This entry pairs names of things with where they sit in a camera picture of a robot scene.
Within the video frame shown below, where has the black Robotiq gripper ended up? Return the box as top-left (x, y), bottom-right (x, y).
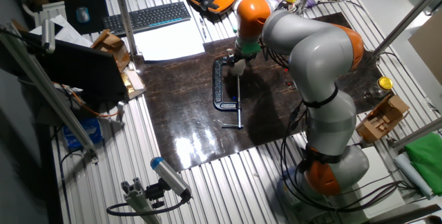
top-left (226, 47), bottom-right (257, 66)

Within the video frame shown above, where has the white translucent plastic jar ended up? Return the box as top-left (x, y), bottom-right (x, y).
top-left (229, 64), bottom-right (246, 77)

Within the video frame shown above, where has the black C-clamp with steel screw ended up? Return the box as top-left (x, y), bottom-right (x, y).
top-left (211, 57), bottom-right (244, 129)

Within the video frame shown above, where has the glass jar with yellow lid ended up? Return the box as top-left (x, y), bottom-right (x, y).
top-left (368, 76), bottom-right (394, 100)

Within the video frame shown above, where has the green flange adapter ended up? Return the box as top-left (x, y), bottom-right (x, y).
top-left (240, 41), bottom-right (262, 55)

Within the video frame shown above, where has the large white paper sheet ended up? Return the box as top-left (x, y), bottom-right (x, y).
top-left (133, 19), bottom-right (206, 62)

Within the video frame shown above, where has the dark brown marble pattern mat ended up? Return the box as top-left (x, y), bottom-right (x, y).
top-left (136, 12), bottom-right (386, 173)

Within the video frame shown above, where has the black computer keyboard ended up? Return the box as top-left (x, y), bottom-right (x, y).
top-left (102, 1), bottom-right (192, 37)

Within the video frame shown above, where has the gold foil box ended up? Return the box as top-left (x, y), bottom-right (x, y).
top-left (120, 70), bottom-right (146, 100)

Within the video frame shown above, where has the brown wooden box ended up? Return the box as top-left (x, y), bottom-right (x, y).
top-left (90, 29), bottom-right (131, 73)

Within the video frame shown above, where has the black flat monitor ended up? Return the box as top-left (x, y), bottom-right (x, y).
top-left (13, 30), bottom-right (129, 104)

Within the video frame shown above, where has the grey computer mouse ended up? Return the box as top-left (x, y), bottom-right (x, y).
top-left (76, 6), bottom-right (90, 24)

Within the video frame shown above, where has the stack of white papers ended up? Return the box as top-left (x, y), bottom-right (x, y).
top-left (29, 15), bottom-right (94, 48)

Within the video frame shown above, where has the black mouse pad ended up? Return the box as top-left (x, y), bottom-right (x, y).
top-left (64, 0), bottom-right (110, 35)

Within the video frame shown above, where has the blue plastic packet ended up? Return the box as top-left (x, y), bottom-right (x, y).
top-left (63, 118), bottom-right (104, 151)

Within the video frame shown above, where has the short aluminium profile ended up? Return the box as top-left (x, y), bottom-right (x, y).
top-left (120, 177), bottom-right (163, 224)

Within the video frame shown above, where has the white base board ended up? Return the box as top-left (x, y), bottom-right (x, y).
top-left (345, 146), bottom-right (405, 218)

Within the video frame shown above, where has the brown cardboard sheet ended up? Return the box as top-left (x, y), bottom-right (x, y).
top-left (408, 9), bottom-right (442, 86)

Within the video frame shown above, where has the silver bar webcam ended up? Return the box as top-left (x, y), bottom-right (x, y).
top-left (41, 19), bottom-right (56, 54)

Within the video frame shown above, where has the white paper roll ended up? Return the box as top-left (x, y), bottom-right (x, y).
top-left (393, 151), bottom-right (434, 200)

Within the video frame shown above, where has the green cloth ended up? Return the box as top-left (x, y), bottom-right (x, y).
top-left (404, 132), bottom-right (442, 196)

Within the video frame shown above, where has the silver camera with blue end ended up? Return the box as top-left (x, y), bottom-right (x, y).
top-left (150, 156), bottom-right (193, 199)

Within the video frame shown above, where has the orange cable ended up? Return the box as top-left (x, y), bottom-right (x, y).
top-left (51, 81), bottom-right (120, 118)

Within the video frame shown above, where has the black camera cable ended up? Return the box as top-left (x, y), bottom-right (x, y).
top-left (106, 191), bottom-right (191, 217)

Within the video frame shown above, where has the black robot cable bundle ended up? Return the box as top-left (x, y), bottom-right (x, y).
top-left (279, 102), bottom-right (417, 214)

